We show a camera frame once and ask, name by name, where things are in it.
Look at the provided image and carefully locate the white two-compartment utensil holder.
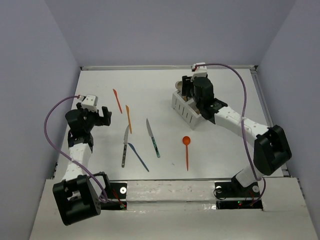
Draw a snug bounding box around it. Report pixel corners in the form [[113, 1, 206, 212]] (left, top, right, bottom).
[[171, 90, 205, 130]]

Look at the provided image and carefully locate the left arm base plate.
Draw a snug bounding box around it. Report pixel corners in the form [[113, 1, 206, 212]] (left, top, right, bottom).
[[100, 181, 128, 211]]

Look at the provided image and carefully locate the beige plastic spoon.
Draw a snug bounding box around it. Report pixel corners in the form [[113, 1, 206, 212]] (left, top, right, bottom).
[[175, 81, 183, 92]]

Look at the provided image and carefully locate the steel knife teal handle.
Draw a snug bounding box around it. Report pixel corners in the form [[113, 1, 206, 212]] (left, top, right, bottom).
[[146, 118, 161, 158]]

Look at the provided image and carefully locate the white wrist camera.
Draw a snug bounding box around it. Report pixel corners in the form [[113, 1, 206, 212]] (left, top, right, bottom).
[[191, 62, 208, 82], [80, 94, 99, 113]]

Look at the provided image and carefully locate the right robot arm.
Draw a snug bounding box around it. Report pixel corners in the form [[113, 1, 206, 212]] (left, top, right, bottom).
[[175, 76, 292, 196]]

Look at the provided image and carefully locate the orange plastic knife centre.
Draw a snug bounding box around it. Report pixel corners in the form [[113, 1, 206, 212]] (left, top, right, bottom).
[[125, 105, 132, 134]]

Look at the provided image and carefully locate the white foam front block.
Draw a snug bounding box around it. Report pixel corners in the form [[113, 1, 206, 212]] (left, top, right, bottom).
[[126, 180, 216, 202]]

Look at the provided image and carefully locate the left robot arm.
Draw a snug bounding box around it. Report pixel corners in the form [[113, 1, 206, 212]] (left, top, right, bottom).
[[52, 102, 112, 226]]

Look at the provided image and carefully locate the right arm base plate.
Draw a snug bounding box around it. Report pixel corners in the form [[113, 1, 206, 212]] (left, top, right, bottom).
[[213, 181, 263, 210]]

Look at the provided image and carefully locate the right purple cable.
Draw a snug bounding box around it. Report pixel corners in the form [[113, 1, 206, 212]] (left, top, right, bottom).
[[203, 62, 267, 203]]

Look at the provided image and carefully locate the steel knife grey handle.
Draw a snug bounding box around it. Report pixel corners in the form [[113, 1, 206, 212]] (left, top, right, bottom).
[[121, 125, 130, 168]]

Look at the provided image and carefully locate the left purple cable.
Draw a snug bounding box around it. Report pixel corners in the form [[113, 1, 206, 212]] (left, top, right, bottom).
[[44, 94, 125, 208]]

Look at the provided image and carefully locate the red-orange plastic spoon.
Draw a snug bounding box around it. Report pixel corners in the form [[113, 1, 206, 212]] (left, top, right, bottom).
[[182, 136, 191, 171]]

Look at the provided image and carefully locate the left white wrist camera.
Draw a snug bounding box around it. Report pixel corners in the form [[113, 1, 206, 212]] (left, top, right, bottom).
[[80, 94, 99, 113]]

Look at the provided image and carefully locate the blue plastic knife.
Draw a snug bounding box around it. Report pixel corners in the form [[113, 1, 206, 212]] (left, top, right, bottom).
[[128, 142, 150, 172]]

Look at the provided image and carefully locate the aluminium table frame rail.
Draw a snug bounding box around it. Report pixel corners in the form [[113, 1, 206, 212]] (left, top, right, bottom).
[[80, 65, 256, 71]]

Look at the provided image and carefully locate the purple cable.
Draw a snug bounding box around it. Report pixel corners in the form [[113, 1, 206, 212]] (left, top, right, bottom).
[[44, 94, 125, 208], [203, 62, 267, 203]]

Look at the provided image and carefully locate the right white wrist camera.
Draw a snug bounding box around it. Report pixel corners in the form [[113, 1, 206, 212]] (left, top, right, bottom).
[[191, 62, 208, 82]]

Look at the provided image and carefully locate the red-orange plastic knife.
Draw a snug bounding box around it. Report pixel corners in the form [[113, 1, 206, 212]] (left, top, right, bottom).
[[112, 88, 123, 114]]

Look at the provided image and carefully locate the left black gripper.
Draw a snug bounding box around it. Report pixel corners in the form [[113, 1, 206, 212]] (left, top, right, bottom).
[[76, 102, 111, 133]]

